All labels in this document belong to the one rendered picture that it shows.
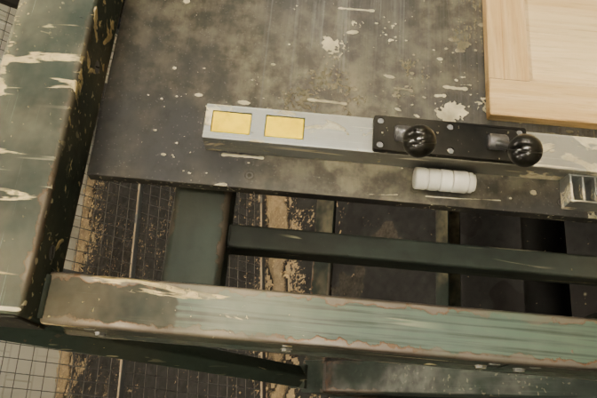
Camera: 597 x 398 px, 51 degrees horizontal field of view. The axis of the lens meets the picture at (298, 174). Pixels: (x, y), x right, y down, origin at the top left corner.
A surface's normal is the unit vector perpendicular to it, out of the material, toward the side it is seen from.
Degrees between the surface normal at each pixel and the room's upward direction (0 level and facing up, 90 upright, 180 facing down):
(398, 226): 0
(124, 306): 50
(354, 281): 0
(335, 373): 0
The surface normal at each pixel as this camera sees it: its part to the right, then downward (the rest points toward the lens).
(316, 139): 0.04, -0.37
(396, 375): -0.74, -0.30
